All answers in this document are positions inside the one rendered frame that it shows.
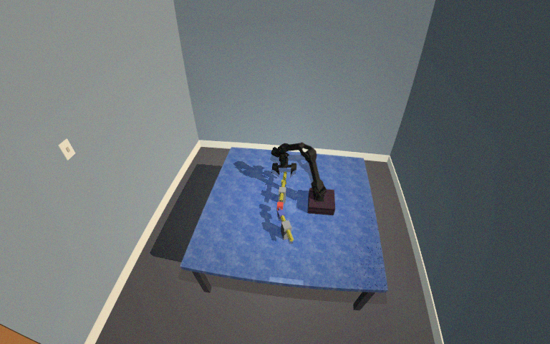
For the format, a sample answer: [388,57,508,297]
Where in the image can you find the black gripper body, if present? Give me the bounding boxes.
[272,159,296,171]

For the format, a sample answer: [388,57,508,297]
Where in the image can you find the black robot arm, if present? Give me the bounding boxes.
[271,143,326,201]

